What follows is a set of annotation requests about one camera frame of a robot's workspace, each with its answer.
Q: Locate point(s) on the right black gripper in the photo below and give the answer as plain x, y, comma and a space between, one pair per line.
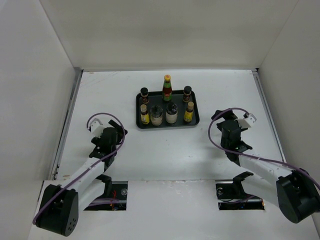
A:
228, 115

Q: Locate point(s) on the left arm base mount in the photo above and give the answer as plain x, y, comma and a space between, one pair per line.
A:
114, 197

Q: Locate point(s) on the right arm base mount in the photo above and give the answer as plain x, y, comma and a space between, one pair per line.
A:
232, 197

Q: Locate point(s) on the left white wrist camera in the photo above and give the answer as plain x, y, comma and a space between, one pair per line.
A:
96, 127

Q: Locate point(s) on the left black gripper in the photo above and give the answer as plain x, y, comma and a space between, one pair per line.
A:
113, 124

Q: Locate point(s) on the red sauce bottle yellow cap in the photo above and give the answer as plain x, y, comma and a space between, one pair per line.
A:
167, 88

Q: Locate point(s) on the small spice jar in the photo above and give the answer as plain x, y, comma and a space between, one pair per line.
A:
186, 93
144, 92

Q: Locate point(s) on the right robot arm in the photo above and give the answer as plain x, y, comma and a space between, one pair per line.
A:
289, 188

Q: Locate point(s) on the yellow-label brown bottle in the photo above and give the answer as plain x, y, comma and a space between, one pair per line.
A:
188, 115
144, 114

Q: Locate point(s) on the black-cap grinder bottle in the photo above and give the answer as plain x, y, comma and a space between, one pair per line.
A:
171, 113
156, 115

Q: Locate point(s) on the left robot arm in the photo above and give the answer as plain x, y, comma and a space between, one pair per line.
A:
89, 188

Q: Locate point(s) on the black plastic tray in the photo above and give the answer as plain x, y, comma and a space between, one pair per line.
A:
156, 98

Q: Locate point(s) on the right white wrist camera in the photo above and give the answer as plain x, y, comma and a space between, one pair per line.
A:
247, 121

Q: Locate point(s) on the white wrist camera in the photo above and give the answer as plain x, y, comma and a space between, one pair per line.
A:
96, 127
247, 121

